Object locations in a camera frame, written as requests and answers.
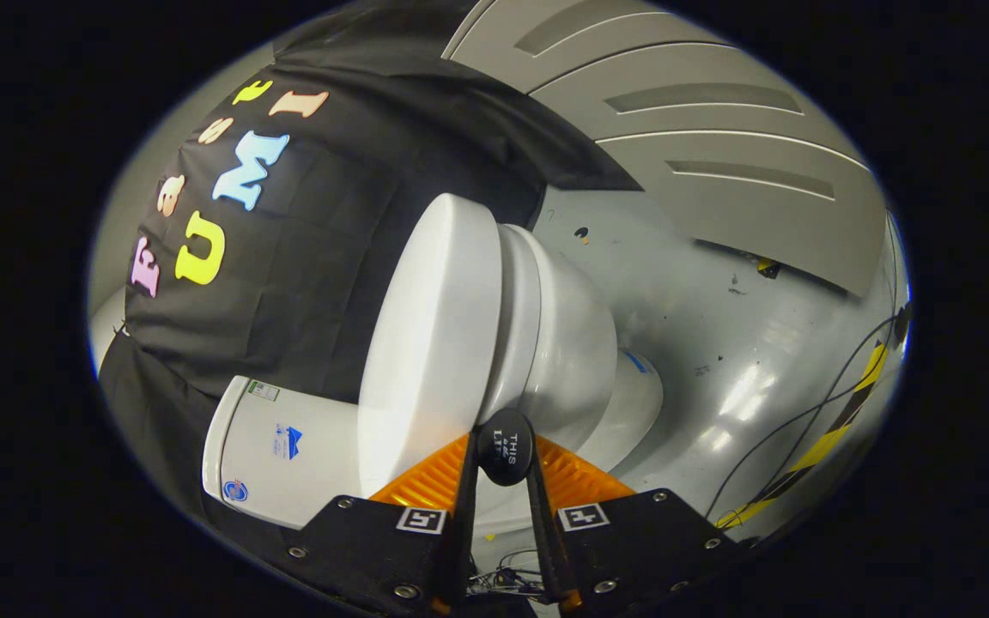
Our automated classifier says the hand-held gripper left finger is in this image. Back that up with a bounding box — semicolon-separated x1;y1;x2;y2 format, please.
280;432;480;618

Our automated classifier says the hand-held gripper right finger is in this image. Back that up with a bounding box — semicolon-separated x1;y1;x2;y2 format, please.
527;433;740;615

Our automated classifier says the black lid lift handle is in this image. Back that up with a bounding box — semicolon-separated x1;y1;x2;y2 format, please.
477;409;535;488

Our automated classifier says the white toilet lid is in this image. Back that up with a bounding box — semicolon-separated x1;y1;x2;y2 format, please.
357;193;504;499

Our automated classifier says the white toilet bowl with seat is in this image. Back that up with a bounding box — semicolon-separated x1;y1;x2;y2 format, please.
476;223;665;537

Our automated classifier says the black backdrop cloth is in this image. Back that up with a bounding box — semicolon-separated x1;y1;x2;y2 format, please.
98;0;641;550

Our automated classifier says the yellow black hazard tape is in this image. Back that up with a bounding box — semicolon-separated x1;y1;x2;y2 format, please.
715;342;890;530

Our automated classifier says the white panelled cabinet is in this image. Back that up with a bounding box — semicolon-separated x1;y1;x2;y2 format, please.
443;0;889;297

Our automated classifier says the thin black floor cable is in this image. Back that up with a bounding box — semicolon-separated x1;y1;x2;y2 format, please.
705;300;912;520

